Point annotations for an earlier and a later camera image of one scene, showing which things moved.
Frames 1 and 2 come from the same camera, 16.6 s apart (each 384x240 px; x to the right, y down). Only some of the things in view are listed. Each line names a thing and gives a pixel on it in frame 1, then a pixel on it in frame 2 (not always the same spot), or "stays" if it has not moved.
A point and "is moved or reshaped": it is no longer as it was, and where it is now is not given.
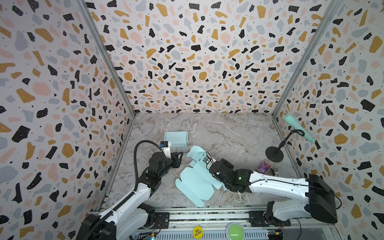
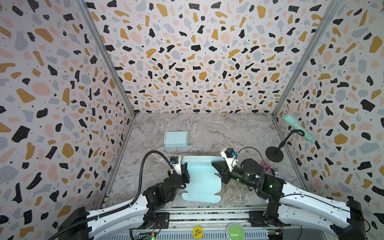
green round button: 234,231 stays
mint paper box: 177,138 stays
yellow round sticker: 197,232 stays
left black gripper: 176,160 -> 183,176
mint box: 197,182 is moved or reshaped
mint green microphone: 291,120 stays
